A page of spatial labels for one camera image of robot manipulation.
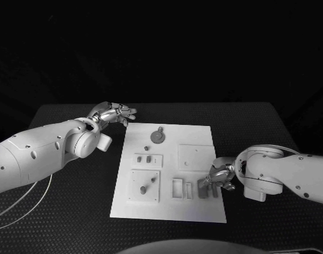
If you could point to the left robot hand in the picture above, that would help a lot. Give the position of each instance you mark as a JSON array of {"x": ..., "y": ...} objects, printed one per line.
[{"x": 110, "y": 114}]

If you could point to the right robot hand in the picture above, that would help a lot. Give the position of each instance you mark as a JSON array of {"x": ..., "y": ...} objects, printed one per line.
[{"x": 221, "y": 174}]

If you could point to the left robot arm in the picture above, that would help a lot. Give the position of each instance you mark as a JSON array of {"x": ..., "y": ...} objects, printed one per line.
[{"x": 29, "y": 154}]

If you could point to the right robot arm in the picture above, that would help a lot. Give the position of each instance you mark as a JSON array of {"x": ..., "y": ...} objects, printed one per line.
[{"x": 298, "y": 172}]

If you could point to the white task board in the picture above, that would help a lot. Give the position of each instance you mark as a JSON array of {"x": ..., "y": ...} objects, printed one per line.
[{"x": 166, "y": 206}]

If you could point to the wide grey block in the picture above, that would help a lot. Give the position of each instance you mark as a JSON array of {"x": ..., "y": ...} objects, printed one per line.
[{"x": 202, "y": 191}]

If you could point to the grey gear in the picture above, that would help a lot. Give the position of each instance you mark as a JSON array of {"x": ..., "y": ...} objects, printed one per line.
[{"x": 157, "y": 137}]

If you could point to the grey cylinder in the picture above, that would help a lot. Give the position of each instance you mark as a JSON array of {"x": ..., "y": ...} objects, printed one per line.
[{"x": 143, "y": 190}]

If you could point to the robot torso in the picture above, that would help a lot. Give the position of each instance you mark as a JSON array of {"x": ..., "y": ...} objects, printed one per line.
[{"x": 189, "y": 247}]

